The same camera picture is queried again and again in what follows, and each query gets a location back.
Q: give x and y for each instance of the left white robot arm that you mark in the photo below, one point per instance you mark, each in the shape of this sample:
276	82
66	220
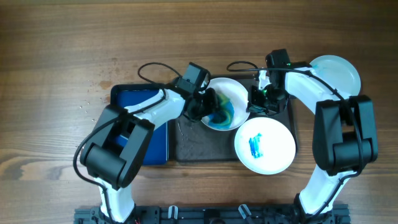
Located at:
112	154

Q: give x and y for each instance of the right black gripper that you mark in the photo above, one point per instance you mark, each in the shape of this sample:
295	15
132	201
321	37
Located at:
261	101

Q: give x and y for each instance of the white plate blue stain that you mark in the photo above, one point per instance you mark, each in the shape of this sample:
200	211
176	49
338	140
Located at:
338	72

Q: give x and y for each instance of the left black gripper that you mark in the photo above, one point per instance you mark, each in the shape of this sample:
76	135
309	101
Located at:
211	98

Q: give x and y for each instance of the green sponge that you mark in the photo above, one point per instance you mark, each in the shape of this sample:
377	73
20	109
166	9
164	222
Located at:
224	114

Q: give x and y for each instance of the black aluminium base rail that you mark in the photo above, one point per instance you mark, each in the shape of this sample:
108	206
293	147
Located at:
283	213

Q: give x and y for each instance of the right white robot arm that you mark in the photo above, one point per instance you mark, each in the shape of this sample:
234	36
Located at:
344	135

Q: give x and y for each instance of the blue water tray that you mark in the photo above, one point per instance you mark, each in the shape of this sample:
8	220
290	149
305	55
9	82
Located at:
157	153

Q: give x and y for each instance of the dark brown serving tray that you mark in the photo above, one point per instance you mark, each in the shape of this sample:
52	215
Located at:
196	142

